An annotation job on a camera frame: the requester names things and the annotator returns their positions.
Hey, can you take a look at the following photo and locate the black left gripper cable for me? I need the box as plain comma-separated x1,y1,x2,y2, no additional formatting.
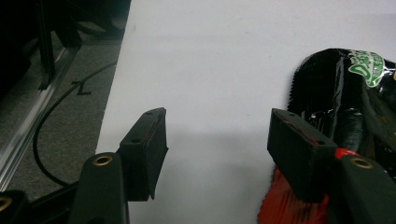
32,61,119,189

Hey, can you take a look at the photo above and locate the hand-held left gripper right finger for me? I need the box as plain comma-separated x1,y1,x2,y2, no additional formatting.
266,107,339,204

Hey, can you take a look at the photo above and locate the red and black snack packet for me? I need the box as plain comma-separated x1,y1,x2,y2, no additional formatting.
257,48,396,224

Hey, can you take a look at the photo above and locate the black stand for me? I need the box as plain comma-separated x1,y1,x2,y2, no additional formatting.
32,0,87,91

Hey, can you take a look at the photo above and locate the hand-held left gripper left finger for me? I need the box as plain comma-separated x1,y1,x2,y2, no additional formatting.
117,106,169,203

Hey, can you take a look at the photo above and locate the metal floor rail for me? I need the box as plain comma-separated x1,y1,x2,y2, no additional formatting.
0,46,80,191

